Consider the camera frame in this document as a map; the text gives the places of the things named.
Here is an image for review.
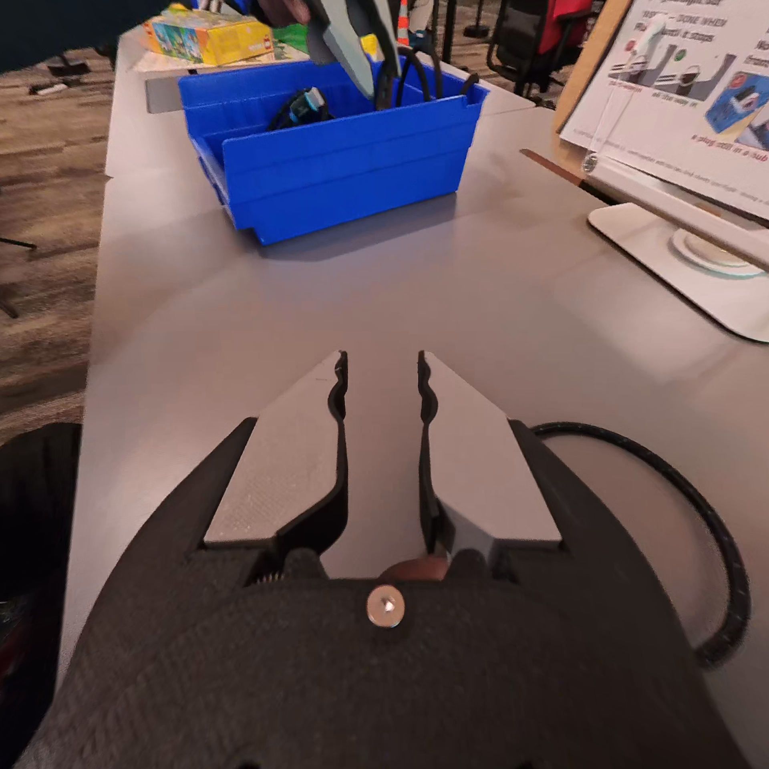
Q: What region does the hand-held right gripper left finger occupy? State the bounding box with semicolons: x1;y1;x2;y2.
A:
203;350;349;556

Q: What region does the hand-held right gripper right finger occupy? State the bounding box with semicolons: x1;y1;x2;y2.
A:
417;350;564;556

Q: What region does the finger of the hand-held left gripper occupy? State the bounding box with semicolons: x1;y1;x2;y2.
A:
305;0;378;102
359;0;402;112

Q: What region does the blue plastic bin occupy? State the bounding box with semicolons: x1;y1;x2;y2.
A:
178;58;490;247

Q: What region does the person's left hand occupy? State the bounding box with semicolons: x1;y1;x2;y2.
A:
252;0;313;28

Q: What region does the black office chair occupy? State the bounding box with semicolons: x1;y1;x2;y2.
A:
487;0;602;100

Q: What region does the yellow toy box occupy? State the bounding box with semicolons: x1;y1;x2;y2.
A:
143;5;276;67

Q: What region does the red bag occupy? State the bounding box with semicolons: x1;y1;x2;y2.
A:
541;0;602;55

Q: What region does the white tablet stand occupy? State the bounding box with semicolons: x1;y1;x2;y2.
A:
583;141;769;343

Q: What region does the printed instruction sheet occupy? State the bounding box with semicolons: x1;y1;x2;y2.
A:
559;0;769;220

